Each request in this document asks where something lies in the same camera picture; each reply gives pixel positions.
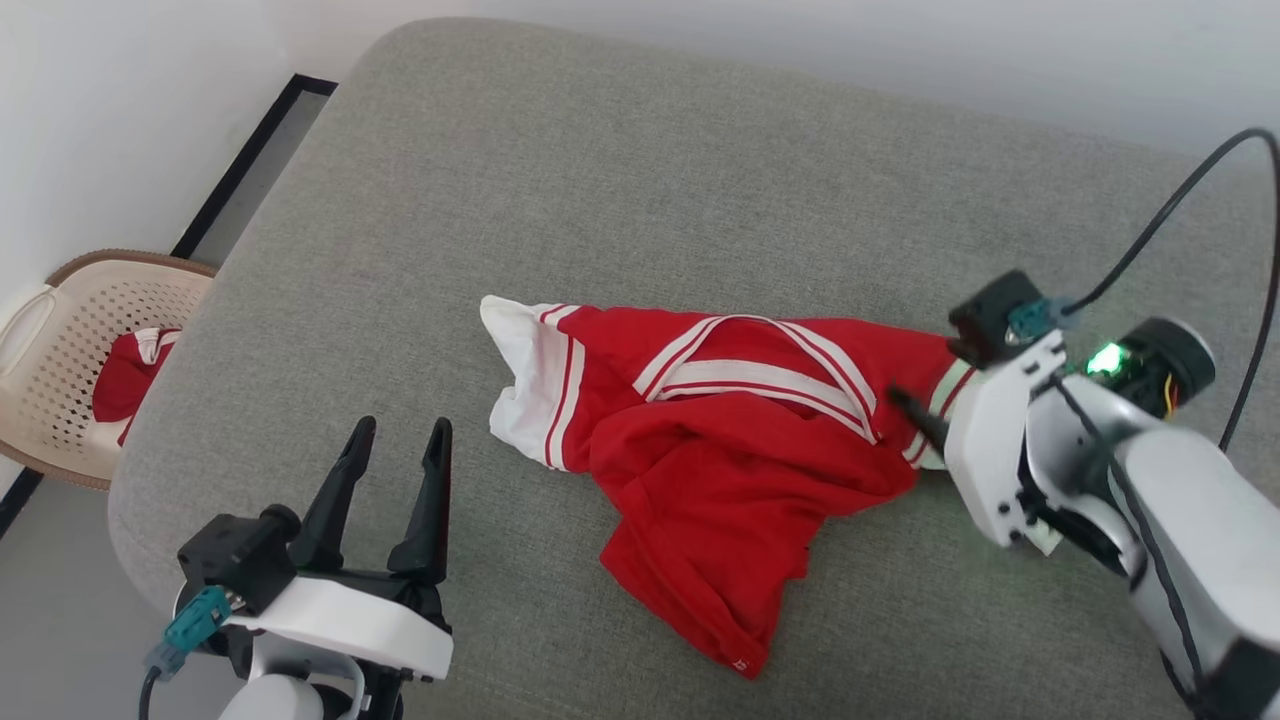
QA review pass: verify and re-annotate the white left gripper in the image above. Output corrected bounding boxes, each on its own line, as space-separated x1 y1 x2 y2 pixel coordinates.
224 416 454 682

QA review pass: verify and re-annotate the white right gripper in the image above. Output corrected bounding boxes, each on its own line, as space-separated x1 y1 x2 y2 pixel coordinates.
887 331 1067 547

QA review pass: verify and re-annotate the red basketball jersey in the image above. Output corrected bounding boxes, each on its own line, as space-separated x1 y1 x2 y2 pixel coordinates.
480 294 976 681

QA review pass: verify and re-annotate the red and white garment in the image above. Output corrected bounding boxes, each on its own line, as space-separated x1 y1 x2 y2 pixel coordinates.
92 326 184 448

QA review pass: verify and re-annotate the beige plastic laundry basket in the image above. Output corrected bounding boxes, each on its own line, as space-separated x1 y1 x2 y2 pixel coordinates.
0 249 218 492

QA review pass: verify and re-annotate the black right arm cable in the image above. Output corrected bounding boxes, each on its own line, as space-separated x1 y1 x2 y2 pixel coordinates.
1008 128 1280 453

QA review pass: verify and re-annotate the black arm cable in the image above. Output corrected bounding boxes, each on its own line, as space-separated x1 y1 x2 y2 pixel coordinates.
1008 128 1280 453
138 587 233 720

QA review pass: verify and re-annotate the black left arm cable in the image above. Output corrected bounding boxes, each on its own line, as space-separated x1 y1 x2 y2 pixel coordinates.
138 587 233 720

